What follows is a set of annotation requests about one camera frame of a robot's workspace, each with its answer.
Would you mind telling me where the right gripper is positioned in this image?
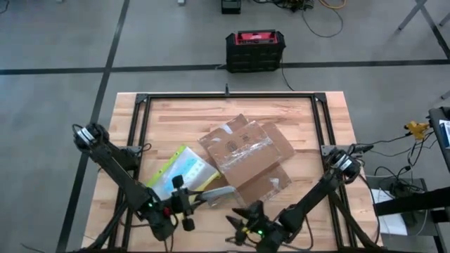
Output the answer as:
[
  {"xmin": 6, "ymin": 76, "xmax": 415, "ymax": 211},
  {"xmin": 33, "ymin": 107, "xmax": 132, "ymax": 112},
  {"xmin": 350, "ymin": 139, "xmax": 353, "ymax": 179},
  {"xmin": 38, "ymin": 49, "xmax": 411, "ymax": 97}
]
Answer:
[{"xmin": 225, "ymin": 200, "xmax": 286, "ymax": 253}]

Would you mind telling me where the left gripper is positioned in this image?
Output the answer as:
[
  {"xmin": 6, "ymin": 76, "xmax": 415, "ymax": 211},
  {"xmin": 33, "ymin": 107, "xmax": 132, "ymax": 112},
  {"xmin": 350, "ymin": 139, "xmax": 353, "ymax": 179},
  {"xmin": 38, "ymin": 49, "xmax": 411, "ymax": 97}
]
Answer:
[{"xmin": 171, "ymin": 174, "xmax": 212, "ymax": 232}]

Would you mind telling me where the blue packet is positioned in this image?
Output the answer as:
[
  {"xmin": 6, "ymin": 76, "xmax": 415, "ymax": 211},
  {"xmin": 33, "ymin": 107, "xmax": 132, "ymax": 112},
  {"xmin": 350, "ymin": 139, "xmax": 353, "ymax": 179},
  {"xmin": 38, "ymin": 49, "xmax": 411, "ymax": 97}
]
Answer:
[{"xmin": 171, "ymin": 156, "xmax": 200, "ymax": 181}]

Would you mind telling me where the taped brown cardboard box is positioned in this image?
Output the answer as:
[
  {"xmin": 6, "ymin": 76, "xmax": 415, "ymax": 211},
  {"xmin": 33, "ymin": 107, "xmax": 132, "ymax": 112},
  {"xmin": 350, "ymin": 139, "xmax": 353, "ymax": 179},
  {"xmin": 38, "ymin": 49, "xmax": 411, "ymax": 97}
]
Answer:
[{"xmin": 198, "ymin": 113, "xmax": 297, "ymax": 207}]

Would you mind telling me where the white paper sheet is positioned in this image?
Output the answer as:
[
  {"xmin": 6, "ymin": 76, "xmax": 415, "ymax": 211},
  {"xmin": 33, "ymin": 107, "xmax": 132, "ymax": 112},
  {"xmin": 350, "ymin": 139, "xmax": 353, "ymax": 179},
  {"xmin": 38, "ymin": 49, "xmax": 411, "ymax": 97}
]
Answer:
[{"xmin": 370, "ymin": 187, "xmax": 409, "ymax": 236}]

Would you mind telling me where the black and red crate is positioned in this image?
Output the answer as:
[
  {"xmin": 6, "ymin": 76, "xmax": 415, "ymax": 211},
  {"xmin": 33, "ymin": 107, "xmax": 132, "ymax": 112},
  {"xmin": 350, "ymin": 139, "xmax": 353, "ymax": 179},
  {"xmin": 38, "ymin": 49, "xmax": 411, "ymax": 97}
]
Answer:
[{"xmin": 225, "ymin": 29, "xmax": 286, "ymax": 74}]

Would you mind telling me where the black side bar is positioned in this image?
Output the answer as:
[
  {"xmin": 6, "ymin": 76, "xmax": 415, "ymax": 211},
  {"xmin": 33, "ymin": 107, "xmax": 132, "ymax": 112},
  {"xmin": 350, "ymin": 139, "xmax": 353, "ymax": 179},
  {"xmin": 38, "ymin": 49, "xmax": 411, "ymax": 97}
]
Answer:
[{"xmin": 373, "ymin": 187, "xmax": 450, "ymax": 216}]

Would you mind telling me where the black floor device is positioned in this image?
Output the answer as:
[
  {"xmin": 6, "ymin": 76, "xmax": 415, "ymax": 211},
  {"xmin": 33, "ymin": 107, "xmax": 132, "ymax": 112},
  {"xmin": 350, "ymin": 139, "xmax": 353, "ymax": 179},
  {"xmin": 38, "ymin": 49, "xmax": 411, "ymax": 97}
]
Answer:
[{"xmin": 220, "ymin": 0, "xmax": 243, "ymax": 15}]

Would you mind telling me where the grey side cart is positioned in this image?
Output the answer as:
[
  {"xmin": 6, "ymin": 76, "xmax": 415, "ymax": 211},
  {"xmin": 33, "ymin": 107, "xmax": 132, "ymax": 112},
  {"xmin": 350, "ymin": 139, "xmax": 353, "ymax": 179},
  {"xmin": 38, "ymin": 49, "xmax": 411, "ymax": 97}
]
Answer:
[{"xmin": 427, "ymin": 106, "xmax": 450, "ymax": 176}]

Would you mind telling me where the blue and white box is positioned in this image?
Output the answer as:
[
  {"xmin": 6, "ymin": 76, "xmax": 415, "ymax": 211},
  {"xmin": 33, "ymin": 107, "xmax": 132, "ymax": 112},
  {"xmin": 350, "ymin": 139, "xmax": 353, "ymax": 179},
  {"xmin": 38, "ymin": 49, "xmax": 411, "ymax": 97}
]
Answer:
[{"xmin": 438, "ymin": 119, "xmax": 450, "ymax": 149}]

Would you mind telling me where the black aluminium table frame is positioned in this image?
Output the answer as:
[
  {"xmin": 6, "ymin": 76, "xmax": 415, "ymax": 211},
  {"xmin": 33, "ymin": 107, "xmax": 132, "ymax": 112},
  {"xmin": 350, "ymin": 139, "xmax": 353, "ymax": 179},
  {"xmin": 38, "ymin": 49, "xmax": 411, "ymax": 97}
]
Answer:
[{"xmin": 79, "ymin": 91, "xmax": 385, "ymax": 253}]

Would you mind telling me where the black crate cable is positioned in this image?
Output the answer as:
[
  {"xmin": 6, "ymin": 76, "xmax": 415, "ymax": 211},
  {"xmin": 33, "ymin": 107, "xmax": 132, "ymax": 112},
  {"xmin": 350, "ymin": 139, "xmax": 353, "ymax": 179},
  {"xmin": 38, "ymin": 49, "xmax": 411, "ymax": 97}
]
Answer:
[{"xmin": 279, "ymin": 58, "xmax": 295, "ymax": 93}]

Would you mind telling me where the yellow cable connector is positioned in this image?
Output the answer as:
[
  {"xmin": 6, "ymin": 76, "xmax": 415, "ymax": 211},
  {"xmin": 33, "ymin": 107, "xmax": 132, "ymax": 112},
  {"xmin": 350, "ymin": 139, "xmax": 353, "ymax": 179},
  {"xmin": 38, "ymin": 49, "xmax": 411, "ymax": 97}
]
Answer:
[{"xmin": 404, "ymin": 120, "xmax": 430, "ymax": 141}]

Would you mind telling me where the black floor cable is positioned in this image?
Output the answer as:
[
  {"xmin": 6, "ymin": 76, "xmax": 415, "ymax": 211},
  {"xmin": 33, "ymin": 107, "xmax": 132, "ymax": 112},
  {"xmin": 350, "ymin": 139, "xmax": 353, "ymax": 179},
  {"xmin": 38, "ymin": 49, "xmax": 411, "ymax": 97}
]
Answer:
[{"xmin": 300, "ymin": 6, "xmax": 345, "ymax": 39}]

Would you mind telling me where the yellow floor cable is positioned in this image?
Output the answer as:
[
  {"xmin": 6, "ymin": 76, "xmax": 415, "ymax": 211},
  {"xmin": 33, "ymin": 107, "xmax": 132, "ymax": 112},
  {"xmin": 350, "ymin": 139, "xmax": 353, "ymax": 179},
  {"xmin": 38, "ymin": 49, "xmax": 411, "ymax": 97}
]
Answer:
[{"xmin": 317, "ymin": 0, "xmax": 347, "ymax": 11}]

